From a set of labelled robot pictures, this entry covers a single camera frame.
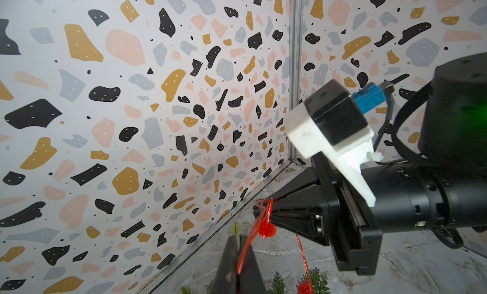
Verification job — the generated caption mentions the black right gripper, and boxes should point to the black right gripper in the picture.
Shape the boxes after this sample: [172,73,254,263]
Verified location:
[269,153,382,275]

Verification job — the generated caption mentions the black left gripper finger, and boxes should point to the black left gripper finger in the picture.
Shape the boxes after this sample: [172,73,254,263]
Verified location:
[210,234,267,294]

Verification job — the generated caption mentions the small green christmas tree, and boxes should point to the small green christmas tree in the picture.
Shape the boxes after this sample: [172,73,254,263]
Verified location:
[178,221,332,294]

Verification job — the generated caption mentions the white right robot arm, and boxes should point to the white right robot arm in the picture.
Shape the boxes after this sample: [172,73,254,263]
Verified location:
[270,53,486,276]

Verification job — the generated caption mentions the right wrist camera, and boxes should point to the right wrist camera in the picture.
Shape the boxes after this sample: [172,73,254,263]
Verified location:
[284,79,394,208]

